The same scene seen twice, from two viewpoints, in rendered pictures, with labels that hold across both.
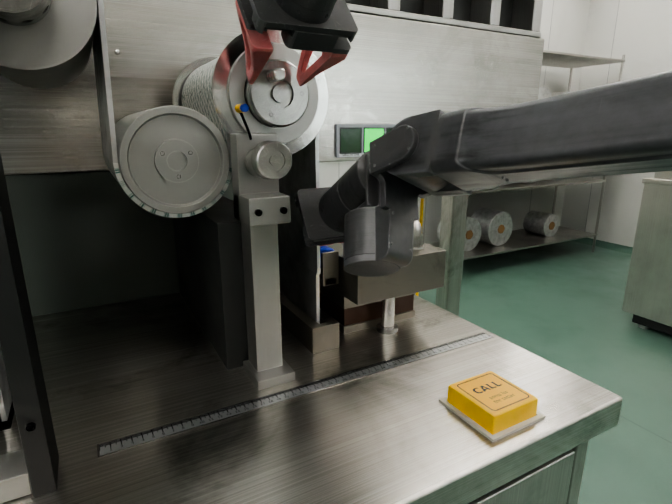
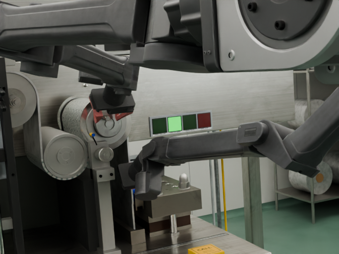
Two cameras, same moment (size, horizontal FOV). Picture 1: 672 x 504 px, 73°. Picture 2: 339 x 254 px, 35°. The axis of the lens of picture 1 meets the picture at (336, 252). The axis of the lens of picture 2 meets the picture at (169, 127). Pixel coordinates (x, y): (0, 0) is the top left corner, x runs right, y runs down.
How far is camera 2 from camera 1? 91 cm
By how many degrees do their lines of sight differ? 10
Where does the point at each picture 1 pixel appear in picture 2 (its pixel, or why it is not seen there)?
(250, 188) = (97, 165)
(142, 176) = (52, 163)
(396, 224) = (153, 178)
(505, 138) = (178, 148)
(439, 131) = (162, 144)
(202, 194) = (76, 169)
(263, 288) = (104, 209)
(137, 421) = not seen: outside the picture
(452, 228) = (249, 175)
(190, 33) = (64, 80)
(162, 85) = (50, 108)
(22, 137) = not seen: outside the picture
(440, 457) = not seen: outside the picture
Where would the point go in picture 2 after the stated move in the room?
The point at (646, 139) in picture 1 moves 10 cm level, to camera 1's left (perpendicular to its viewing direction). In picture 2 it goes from (203, 152) to (157, 154)
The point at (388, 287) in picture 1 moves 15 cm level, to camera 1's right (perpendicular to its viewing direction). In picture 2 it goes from (168, 209) to (221, 206)
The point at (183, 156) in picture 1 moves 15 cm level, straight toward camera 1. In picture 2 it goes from (68, 153) to (72, 162)
